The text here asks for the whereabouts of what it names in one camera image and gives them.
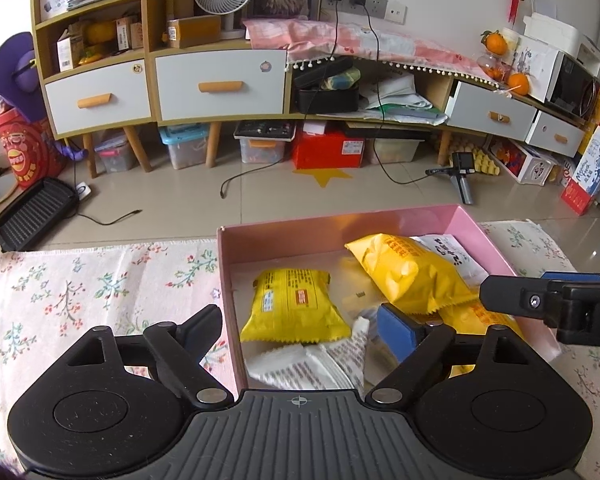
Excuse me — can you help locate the orange with leaves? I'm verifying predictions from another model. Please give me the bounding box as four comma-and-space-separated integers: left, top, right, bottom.
481, 30, 508, 56

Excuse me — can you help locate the yellow fruit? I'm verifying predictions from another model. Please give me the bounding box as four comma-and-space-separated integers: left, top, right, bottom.
85, 20, 118, 46

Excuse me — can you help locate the yellow packet red label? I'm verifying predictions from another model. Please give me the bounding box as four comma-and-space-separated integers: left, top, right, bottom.
240, 269, 353, 346

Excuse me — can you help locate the black handheld gimbal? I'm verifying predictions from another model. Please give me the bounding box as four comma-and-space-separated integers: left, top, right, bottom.
425, 151, 478, 206

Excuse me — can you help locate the black bag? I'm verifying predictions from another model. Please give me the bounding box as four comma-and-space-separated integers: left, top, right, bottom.
292, 56, 361, 115

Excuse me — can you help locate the yellow egg tray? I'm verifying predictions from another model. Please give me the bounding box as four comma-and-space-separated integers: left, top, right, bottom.
472, 146, 502, 177

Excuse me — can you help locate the green yellow pouch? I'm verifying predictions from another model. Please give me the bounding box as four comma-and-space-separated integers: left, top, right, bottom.
322, 66, 362, 92

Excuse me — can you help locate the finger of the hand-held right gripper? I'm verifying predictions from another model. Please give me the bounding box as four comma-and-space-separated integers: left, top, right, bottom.
540, 271, 600, 286
479, 275, 565, 319

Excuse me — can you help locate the wooden shelf cabinet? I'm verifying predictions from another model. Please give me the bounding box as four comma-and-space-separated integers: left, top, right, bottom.
30, 0, 295, 178

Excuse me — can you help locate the white packet monkey print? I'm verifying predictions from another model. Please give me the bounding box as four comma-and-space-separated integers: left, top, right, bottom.
415, 234, 491, 286

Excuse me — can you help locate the white foam box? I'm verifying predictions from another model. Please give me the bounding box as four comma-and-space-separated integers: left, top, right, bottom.
522, 12, 600, 61

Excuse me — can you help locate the white packet red picture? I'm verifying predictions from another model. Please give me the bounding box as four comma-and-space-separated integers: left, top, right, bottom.
247, 345, 331, 391

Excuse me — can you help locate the black grill pan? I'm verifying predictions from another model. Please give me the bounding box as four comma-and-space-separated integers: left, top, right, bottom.
0, 176, 81, 253

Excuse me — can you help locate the white blue printed carton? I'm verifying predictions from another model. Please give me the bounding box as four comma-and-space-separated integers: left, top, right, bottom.
511, 35, 561, 103

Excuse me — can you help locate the yellow star sticker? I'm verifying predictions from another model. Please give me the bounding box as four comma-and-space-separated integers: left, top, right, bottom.
292, 165, 355, 189

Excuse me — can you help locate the wooden low cabinet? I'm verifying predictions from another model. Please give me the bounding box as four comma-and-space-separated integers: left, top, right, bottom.
285, 57, 600, 168

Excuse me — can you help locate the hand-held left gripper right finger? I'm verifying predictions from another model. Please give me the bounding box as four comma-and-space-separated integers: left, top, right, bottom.
365, 302, 551, 407

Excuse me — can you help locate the white printed floor carton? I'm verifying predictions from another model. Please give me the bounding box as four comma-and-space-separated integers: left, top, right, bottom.
485, 136, 561, 186

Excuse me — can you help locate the pink printed cloth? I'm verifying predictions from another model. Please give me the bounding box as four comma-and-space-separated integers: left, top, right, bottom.
243, 17, 496, 83

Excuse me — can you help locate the small white box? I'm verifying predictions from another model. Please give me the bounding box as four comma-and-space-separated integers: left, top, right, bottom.
56, 30, 84, 72

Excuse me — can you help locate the pile of paper bags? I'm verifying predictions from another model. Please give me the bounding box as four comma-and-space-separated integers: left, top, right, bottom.
360, 72, 448, 126

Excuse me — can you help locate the white drawer wooden handle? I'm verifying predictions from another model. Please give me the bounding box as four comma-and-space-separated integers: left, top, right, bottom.
44, 58, 156, 136

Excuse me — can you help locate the wall socket strip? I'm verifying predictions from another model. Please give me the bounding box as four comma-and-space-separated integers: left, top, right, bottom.
327, 0, 388, 18

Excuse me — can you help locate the yellow packet oval label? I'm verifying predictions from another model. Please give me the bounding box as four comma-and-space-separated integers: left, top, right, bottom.
440, 302, 527, 343

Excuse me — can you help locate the black power cable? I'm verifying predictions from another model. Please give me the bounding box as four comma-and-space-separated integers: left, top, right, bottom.
220, 0, 341, 200
362, 5, 431, 185

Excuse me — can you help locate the floral tablecloth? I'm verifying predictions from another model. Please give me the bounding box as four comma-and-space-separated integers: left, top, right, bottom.
0, 219, 600, 461

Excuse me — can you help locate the red gift bag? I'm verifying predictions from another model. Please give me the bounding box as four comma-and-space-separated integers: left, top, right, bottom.
0, 110, 66, 191

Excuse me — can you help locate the microwave oven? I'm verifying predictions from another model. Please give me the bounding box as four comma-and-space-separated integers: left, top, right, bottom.
545, 50, 600, 121

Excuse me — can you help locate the white storage bin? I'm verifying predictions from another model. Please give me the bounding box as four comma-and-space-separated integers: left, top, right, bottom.
372, 137, 423, 165

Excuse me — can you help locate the brown cardboard box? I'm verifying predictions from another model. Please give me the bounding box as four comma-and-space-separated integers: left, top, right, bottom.
167, 15, 222, 50

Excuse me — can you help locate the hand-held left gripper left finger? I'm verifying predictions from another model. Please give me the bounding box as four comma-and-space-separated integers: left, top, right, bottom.
50, 304, 233, 408

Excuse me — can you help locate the white drawer with sticker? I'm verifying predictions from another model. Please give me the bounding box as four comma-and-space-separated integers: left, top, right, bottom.
154, 49, 288, 122

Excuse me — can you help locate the storage bin black lid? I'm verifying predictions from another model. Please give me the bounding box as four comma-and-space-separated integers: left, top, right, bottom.
233, 120, 297, 164

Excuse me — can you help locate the small printed box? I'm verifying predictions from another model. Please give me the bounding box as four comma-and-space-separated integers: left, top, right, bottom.
115, 16, 145, 52

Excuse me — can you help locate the glass jar of oranges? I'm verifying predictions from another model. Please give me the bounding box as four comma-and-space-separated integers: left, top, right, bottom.
477, 52, 506, 81

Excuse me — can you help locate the storage bin blue lid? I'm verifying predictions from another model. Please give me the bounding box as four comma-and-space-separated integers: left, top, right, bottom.
159, 125, 210, 171

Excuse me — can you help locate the blue white red carton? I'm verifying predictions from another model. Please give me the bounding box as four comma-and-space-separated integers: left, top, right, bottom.
560, 125, 600, 217

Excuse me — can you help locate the wide white drawer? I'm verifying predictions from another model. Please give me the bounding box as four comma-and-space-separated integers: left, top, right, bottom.
445, 80, 538, 142

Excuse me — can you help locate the pink cardboard box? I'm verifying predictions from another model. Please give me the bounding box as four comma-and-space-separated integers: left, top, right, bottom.
216, 204, 563, 391

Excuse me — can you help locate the clear storage bin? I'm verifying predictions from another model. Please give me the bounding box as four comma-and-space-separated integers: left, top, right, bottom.
94, 130, 137, 175

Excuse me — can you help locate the purple plush toy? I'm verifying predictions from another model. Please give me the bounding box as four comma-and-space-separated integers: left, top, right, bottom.
0, 31, 88, 161

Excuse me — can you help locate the small white drawer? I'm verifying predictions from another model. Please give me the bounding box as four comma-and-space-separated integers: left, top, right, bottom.
525, 110, 587, 157

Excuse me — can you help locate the large yellow snack bag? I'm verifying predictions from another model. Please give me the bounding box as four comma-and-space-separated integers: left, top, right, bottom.
345, 234, 481, 316

